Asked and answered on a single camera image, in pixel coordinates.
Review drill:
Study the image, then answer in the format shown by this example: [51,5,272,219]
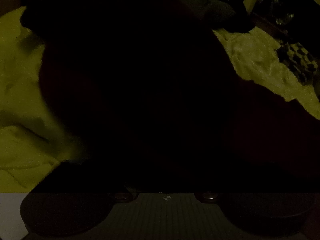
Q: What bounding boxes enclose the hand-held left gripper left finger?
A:
[30,161,138,202]

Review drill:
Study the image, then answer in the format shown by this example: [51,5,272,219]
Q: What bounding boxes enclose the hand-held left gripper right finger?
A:
[196,170,310,202]

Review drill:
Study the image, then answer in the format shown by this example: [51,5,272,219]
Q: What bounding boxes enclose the dark red garment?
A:
[20,0,320,193]

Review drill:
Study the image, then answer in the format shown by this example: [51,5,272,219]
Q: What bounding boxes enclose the black and white checkered cloth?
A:
[276,42,319,84]

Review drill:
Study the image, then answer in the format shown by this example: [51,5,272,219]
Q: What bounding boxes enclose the wooden dresser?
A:
[250,10,320,55]

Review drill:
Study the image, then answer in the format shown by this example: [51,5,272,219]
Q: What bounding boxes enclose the dark grey sleeve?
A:
[150,0,256,33]

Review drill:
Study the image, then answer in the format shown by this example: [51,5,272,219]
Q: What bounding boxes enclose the shiny items on dresser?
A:
[271,0,296,26]

